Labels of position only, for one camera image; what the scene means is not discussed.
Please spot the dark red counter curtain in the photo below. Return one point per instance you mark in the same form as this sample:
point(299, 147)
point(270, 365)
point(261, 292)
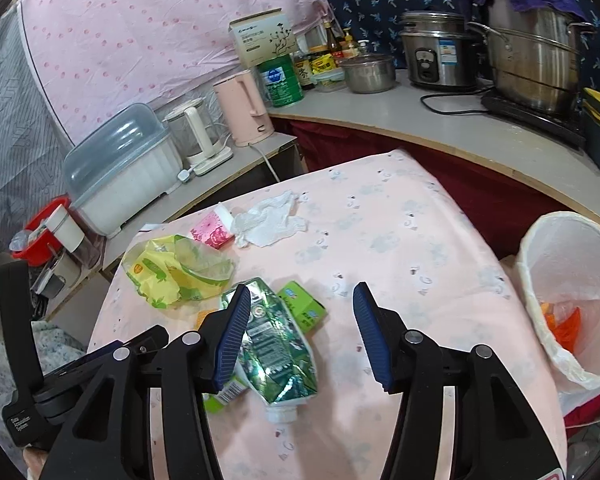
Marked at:
point(480, 185)

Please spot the grey floral cloth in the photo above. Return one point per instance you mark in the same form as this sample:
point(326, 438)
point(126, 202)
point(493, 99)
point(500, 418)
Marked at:
point(55, 345)

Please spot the grey striped cloth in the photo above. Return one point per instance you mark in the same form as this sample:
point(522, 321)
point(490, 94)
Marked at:
point(15, 135)

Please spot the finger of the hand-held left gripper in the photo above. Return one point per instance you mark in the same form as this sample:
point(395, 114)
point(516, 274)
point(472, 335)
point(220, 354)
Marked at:
point(15, 310)
point(147, 337)

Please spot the red-orange plastic bag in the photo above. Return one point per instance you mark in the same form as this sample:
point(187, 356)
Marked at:
point(570, 327)

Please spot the red cloth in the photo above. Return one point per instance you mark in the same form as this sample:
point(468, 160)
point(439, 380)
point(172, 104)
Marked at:
point(590, 410)

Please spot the grey curved counter board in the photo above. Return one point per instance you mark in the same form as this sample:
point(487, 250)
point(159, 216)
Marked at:
point(430, 125)

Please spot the white power plug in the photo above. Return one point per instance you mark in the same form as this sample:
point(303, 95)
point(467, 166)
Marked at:
point(185, 176)

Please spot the white dish box clear lid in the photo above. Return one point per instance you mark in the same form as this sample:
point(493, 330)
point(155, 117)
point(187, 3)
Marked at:
point(120, 185)

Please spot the steel steamer pot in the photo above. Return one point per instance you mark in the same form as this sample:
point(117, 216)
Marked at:
point(530, 60)

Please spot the white box with plant print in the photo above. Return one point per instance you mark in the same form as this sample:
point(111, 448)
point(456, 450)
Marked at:
point(260, 37)

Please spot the wooden side cabinet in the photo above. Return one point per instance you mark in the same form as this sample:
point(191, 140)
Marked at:
point(260, 152)

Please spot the orange ribbed sponge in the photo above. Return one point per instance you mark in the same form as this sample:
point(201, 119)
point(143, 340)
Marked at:
point(202, 319)

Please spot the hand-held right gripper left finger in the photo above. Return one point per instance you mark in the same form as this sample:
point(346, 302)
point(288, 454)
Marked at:
point(232, 340)

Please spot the pink snack packet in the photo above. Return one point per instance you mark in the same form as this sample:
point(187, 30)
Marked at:
point(210, 232)

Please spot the small steel bowl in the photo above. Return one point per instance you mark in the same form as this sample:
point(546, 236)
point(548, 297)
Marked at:
point(367, 77)

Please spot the pink printed tablecloth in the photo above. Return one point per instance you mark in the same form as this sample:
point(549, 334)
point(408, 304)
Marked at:
point(405, 240)

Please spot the black induction cooker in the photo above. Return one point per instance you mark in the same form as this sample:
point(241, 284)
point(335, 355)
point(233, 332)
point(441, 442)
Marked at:
point(525, 115)

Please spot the orange pump bottle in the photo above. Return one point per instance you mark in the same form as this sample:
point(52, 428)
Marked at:
point(350, 44)

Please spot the dark bottle with white label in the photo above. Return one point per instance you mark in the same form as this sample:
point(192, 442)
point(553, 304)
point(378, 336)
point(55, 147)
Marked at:
point(304, 72)

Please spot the white pump bottle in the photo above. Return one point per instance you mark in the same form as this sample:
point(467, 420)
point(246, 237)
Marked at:
point(364, 46)

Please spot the pink electric kettle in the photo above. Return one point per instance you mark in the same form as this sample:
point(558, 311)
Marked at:
point(240, 105)

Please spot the green white small carton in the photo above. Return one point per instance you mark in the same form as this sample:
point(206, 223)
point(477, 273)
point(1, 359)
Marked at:
point(227, 394)

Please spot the yellow plastic bag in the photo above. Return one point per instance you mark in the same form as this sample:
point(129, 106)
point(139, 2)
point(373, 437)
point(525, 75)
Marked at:
point(155, 270)

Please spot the green tin can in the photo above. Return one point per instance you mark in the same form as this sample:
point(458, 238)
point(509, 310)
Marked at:
point(280, 82)

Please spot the steel rice cooker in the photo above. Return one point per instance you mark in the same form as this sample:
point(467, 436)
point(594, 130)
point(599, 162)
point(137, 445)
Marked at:
point(440, 60)

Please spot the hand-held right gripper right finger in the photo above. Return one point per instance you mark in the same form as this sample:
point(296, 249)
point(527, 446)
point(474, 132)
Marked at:
point(372, 340)

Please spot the clear plastic food container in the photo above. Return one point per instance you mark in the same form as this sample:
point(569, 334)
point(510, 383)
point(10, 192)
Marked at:
point(330, 82)

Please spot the pink dotted cloth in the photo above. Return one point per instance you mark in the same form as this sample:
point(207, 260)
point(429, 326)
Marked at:
point(130, 25)

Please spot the dark sauce bottle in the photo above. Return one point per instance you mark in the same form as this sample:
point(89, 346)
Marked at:
point(333, 40)

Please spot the green foil pouch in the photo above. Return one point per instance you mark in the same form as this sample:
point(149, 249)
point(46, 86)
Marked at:
point(275, 350)

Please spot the white tissue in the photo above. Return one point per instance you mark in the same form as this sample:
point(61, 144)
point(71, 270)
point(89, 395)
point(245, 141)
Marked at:
point(265, 222)

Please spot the yellow label jar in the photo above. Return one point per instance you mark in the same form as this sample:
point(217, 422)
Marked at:
point(322, 62)

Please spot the red plastic basket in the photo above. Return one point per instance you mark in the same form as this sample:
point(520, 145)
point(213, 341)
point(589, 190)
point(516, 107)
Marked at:
point(35, 252)

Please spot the bin with white liner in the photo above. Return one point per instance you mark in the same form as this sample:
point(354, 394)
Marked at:
point(545, 260)

